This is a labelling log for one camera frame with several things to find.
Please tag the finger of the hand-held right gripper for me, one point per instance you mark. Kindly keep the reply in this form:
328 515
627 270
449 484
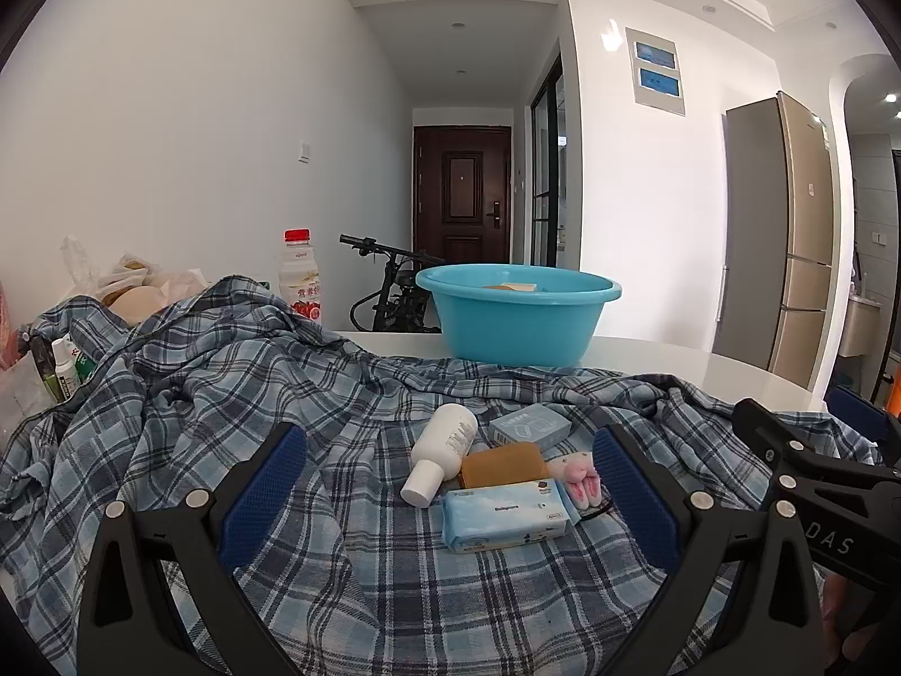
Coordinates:
764 429
859 412

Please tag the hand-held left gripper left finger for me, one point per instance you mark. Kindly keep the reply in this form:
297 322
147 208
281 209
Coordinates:
267 486

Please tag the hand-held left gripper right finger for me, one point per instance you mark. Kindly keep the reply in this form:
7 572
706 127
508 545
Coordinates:
633 500

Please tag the small blue-grey box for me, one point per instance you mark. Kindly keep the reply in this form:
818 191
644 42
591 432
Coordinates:
528 428

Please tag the light blue wet wipes pack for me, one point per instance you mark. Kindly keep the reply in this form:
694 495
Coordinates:
500 514

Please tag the brown soap bar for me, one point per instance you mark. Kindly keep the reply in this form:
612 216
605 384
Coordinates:
503 465

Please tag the white lotion bottle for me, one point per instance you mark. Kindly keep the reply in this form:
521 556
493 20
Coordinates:
443 443

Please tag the blue plastic basin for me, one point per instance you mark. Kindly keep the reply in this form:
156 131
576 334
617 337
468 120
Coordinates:
514 331

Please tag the items inside basin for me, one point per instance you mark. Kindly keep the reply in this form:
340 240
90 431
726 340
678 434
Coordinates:
522 286

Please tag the person's right hand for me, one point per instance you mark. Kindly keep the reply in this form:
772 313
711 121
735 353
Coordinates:
837 598

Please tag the orange object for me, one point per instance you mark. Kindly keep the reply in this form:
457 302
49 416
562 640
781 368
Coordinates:
895 398

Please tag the white washbasin cabinet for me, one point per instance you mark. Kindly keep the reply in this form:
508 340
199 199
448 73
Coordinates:
862 327

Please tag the gold grey refrigerator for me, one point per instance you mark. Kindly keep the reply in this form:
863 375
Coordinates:
795 225

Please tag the blue plaid cloth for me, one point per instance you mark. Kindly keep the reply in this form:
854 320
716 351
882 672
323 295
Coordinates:
422 612

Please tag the red cap drink bottle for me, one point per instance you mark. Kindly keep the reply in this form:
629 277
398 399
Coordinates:
301 282

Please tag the white green tube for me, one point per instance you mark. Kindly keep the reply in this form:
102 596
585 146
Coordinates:
65 373

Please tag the black bicycle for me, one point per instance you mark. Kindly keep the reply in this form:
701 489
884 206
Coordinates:
394 289

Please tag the clear plastic bag with bread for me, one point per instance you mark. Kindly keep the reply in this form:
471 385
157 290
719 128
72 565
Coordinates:
134 289

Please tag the pink bag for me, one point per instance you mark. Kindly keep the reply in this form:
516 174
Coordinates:
8 331

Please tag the black framed glass door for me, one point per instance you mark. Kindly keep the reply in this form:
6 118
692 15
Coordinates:
542 155

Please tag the dark brown entrance door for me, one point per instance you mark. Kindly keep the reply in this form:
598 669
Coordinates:
461 190

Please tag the grey wall panel with screens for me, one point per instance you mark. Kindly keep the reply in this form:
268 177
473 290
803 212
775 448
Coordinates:
654 70

